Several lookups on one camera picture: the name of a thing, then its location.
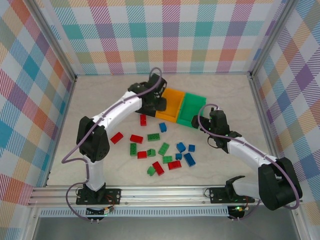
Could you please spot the green plastic bin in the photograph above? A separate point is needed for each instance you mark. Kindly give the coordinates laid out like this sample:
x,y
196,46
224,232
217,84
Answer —
x,y
190,110

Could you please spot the green lego brick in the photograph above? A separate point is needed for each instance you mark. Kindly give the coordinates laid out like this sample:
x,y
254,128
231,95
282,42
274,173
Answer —
x,y
151,170
164,148
133,149
167,159
151,152
153,137

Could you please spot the aluminium frame post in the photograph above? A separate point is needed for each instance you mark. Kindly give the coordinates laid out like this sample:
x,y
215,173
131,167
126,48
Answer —
x,y
53,37
271,37

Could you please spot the orange plastic bin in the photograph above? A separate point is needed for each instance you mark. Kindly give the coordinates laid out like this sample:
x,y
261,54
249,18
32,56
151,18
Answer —
x,y
172,105

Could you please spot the aluminium mounting rail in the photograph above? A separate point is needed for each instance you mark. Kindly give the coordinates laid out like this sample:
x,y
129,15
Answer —
x,y
162,195

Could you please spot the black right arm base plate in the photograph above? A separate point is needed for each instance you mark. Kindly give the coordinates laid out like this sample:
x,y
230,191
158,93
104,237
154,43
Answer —
x,y
217,195

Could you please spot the aluminium side rail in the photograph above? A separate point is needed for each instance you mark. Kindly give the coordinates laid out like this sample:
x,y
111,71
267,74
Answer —
x,y
61,130
265,125

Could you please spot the blue lego brick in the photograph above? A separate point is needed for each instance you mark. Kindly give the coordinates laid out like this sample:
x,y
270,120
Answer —
x,y
190,159
163,127
180,147
191,148
178,156

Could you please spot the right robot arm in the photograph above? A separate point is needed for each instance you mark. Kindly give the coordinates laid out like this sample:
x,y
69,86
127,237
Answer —
x,y
247,154

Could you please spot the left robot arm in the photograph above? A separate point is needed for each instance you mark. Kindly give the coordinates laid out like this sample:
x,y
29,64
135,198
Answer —
x,y
120,105

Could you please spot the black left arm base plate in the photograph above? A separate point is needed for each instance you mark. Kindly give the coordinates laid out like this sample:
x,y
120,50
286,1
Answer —
x,y
113,196

